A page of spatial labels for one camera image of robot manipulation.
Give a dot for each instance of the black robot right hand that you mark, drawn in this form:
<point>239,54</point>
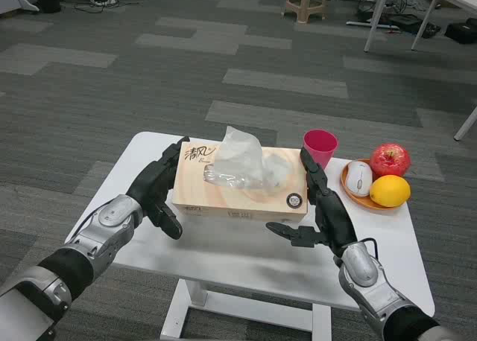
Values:
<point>333,218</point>

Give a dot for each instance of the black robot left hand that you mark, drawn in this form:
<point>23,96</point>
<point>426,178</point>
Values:
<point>151,184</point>

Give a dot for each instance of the wood-print tissue box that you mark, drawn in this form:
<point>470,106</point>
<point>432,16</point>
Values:
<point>242,192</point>

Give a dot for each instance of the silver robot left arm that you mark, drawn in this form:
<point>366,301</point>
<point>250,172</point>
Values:
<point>104,225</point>

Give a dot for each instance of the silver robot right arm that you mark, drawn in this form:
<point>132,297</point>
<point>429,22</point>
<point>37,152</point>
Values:
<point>367,277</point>

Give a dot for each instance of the black box under desk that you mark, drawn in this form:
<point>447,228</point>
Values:
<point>408,22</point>

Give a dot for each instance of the orange round plate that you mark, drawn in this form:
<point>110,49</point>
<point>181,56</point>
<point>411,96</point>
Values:
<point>357,201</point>

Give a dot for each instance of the white computer mouse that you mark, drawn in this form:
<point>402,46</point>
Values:
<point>359,179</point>

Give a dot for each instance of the yellow lemon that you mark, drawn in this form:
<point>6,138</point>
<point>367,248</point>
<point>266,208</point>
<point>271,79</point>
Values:
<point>390,191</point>

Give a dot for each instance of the pink plastic cup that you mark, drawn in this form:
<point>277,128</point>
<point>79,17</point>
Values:
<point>321,147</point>

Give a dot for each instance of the red apple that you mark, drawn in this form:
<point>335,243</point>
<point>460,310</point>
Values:
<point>389,160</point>

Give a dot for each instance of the white slanted desk leg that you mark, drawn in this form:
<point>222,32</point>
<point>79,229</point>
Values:
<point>466,123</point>

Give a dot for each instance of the beige plastic stool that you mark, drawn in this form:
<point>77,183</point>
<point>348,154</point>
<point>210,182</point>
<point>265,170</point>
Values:
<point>305,4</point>

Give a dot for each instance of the black bag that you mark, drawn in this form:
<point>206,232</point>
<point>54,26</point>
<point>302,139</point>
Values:
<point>462,32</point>

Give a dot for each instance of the white table leg frame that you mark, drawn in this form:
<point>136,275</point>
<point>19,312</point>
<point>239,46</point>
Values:
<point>186,307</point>

